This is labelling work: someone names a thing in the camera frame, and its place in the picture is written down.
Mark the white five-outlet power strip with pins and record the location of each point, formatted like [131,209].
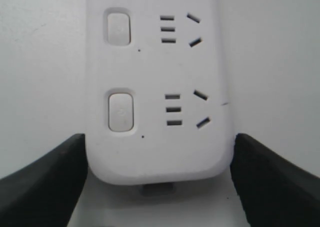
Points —
[157,106]

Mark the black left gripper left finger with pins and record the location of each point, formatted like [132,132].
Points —
[45,192]

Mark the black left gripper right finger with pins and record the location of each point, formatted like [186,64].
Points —
[273,191]

